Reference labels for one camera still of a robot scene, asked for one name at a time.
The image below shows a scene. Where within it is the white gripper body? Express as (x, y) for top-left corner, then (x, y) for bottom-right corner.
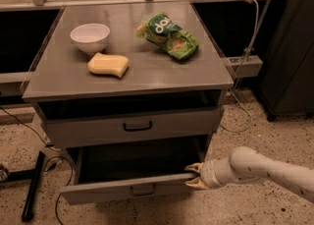
(200, 158), (235, 189)

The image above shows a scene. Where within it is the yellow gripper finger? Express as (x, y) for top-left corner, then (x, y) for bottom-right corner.
(184, 163), (203, 174)
(185, 177), (207, 190)

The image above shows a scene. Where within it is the grey drawer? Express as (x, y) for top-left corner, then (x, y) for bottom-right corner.
(42, 107), (224, 148)
(61, 136), (208, 204)

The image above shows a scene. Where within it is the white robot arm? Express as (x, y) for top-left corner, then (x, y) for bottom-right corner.
(184, 146), (314, 202)

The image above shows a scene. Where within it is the grey drawer cabinet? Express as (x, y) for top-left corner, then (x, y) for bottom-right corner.
(22, 1), (236, 184)

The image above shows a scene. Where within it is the grey top drawer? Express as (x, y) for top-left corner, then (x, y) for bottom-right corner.
(42, 107), (224, 148)

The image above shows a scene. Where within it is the dark cabinet at right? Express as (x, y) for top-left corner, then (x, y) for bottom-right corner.
(258, 0), (314, 122)

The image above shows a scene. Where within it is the yellow sponge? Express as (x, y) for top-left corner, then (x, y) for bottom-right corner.
(87, 53), (129, 79)

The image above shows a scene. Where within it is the green chip bag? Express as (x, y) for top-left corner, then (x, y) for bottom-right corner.
(136, 12), (199, 61)

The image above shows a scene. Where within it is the black floor stand bar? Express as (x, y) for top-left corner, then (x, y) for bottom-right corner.
(0, 151), (45, 222)

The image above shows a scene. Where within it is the white bowl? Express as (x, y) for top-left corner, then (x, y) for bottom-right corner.
(70, 24), (111, 54)

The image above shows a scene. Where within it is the grey metal bracket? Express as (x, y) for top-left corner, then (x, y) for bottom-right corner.
(222, 55), (263, 79)

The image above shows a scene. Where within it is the white cable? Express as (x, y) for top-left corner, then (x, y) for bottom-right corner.
(220, 0), (261, 134)

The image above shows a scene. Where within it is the black floor cable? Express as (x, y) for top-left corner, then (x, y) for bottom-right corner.
(0, 105), (75, 225)

